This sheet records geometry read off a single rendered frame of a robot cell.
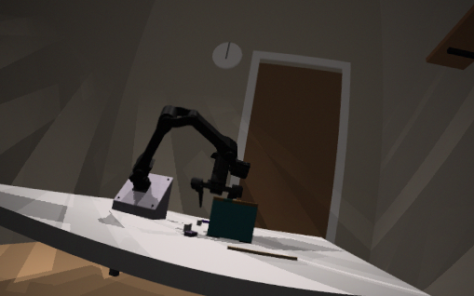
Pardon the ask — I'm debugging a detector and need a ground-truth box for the small purple block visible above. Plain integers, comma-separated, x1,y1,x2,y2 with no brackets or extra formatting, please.
183,231,198,237

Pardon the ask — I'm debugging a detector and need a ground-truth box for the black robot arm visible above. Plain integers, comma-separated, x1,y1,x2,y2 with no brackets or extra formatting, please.
129,105,251,193

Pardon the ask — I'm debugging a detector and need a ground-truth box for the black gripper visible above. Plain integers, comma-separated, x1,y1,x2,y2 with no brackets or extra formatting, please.
191,167,243,208

